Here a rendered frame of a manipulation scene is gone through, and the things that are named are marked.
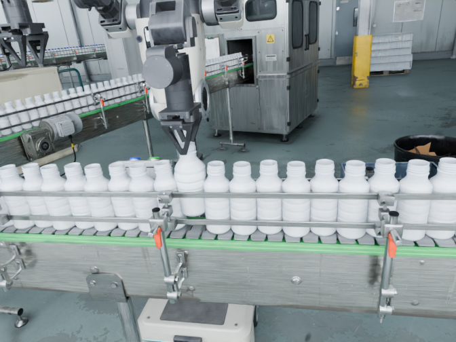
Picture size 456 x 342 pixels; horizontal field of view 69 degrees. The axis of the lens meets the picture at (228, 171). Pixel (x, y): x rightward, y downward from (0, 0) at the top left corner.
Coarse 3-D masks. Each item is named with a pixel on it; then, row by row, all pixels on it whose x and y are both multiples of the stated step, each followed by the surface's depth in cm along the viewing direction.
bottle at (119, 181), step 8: (112, 168) 77; (120, 168) 77; (112, 176) 77; (120, 176) 77; (128, 176) 80; (112, 184) 78; (120, 184) 77; (128, 184) 78; (112, 200) 79; (120, 200) 78; (128, 200) 79; (120, 208) 79; (128, 208) 79; (120, 216) 80; (128, 216) 80; (120, 224) 81; (128, 224) 81; (136, 224) 82
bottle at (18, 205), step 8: (0, 168) 82; (8, 168) 82; (16, 168) 84; (8, 176) 82; (16, 176) 83; (8, 184) 82; (16, 184) 83; (8, 200) 83; (16, 200) 83; (24, 200) 85; (8, 208) 84; (16, 208) 84; (24, 208) 85; (16, 224) 86; (24, 224) 86; (32, 224) 87
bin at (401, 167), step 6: (366, 162) 121; (372, 162) 121; (396, 162) 119; (402, 162) 119; (432, 162) 117; (342, 168) 118; (396, 168) 120; (402, 168) 119; (432, 168) 116; (342, 174) 120; (396, 174) 121; (402, 174) 120; (432, 174) 116
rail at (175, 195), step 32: (0, 192) 82; (32, 192) 80; (64, 192) 78; (96, 192) 77; (128, 192) 75; (192, 192) 73; (224, 192) 71; (192, 224) 76; (224, 224) 74; (256, 224) 73; (288, 224) 71; (320, 224) 70; (352, 224) 69; (416, 224) 67
